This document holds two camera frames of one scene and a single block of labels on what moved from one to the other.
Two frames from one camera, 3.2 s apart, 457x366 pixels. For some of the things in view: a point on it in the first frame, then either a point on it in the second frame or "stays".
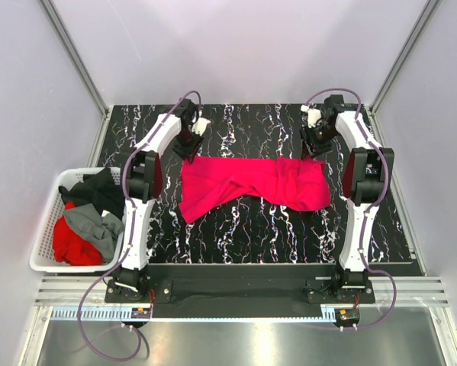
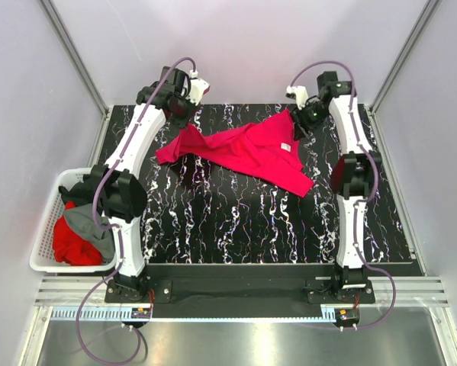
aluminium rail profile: x=410 y=290 stays
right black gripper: x=307 y=151 to x=299 y=117
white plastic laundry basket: x=43 y=258 stays
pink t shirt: x=209 y=184 to x=268 y=147
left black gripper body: x=187 y=142 to x=185 y=109
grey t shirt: x=104 y=231 stays
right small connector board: x=346 y=314 stays
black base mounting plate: x=240 y=290 stays
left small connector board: x=141 y=313 stays
